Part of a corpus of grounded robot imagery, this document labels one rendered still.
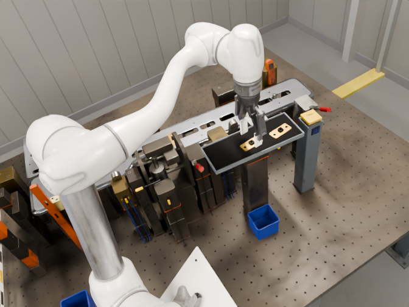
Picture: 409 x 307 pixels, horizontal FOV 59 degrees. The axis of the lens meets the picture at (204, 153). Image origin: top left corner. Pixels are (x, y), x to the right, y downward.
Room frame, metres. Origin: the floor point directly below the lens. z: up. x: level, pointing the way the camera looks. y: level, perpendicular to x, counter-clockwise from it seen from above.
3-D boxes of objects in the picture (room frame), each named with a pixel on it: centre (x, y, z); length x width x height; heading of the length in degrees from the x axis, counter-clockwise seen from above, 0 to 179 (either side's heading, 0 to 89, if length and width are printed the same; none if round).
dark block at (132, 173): (0.92, 0.29, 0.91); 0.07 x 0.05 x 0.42; 15
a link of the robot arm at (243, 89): (0.91, -0.18, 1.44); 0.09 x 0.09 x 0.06
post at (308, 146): (0.99, -0.44, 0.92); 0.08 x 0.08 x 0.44; 15
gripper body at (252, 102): (0.91, -0.18, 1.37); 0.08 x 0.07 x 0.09; 24
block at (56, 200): (0.92, 0.62, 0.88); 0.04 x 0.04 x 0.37; 15
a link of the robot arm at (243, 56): (0.92, -0.17, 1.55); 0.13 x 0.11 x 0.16; 35
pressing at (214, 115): (1.19, 0.11, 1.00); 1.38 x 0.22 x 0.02; 105
